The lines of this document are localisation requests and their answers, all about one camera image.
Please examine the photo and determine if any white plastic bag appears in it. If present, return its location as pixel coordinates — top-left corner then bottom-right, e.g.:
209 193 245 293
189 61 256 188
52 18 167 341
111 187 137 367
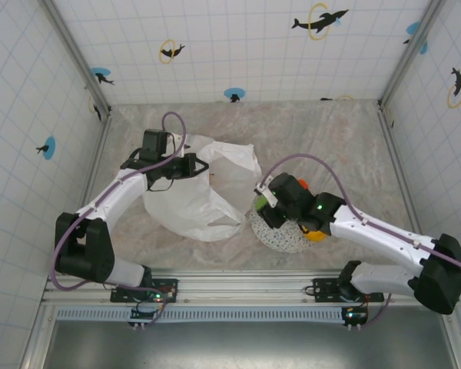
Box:
142 134 262 242

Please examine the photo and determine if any yellow orange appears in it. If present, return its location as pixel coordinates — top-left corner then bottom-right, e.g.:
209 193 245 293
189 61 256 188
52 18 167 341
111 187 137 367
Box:
304 227 329 244

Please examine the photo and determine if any speckled white plate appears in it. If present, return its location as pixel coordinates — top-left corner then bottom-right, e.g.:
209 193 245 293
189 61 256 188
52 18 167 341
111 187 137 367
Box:
248 199 314 254

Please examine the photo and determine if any shark on blue circle sticker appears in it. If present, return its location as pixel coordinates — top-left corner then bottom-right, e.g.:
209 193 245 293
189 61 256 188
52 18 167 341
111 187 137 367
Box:
91 67 115 86

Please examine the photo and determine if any seal on blue circle sticker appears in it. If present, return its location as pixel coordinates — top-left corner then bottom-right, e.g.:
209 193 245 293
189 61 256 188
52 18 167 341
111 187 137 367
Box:
36 136 57 161

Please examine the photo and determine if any small controller board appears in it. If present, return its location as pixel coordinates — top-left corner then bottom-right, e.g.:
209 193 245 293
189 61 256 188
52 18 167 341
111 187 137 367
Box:
128 308 157 328
341 306 369 328

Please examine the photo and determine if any grey metal panel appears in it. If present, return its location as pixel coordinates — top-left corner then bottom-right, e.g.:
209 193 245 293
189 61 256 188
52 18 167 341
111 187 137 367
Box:
41 319 460 369

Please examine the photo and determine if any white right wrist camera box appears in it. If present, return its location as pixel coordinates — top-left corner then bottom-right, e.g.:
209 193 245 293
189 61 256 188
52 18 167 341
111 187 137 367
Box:
254 182 278 205

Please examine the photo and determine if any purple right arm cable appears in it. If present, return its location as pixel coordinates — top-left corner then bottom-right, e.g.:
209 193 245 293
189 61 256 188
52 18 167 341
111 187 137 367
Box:
259 152 461 328

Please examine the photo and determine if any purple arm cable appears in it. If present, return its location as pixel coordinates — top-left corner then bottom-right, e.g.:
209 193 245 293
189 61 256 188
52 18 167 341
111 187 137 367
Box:
48 111 188 327
259 152 461 328

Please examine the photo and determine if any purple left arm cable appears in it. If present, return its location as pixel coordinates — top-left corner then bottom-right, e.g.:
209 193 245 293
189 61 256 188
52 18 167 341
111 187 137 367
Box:
48 111 188 327

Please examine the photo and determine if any small blue circle wall sticker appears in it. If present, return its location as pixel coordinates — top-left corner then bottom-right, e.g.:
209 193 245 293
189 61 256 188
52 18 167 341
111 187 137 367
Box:
223 87 246 104

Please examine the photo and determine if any aluminium side rail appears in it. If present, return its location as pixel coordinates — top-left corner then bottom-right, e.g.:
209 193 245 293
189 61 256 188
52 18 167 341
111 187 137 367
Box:
76 113 114 214
376 103 437 274

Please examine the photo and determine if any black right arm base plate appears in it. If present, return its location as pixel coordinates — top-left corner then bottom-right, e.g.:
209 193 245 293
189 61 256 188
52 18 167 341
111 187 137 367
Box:
313 277 384 304

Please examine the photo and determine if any aluminium mounting rail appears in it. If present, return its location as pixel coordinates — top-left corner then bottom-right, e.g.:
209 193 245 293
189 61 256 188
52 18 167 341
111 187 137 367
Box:
41 268 461 308

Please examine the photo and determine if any seal and ring wall sticker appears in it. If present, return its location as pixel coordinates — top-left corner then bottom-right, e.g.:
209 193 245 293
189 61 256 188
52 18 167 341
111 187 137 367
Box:
159 38 186 65

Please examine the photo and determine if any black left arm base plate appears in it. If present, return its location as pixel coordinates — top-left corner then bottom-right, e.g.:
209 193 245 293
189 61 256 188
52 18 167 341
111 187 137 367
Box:
110 277 179 304

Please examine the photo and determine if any white slotted cable duct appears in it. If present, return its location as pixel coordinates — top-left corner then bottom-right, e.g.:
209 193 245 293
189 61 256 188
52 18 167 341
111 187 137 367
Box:
55 306 349 323

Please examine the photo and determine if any aluminium frame post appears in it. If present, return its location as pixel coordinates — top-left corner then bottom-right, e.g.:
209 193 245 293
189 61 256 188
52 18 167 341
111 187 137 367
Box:
38 0 113 116
378 0 446 111

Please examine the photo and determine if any dolphin and ring wall sticker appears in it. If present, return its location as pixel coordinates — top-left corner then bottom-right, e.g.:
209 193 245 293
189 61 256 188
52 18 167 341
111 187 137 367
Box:
290 2 350 42

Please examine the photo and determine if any orca and ring wall sticker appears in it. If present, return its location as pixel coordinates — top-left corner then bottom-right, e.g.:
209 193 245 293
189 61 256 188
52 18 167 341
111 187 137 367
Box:
446 67 461 109

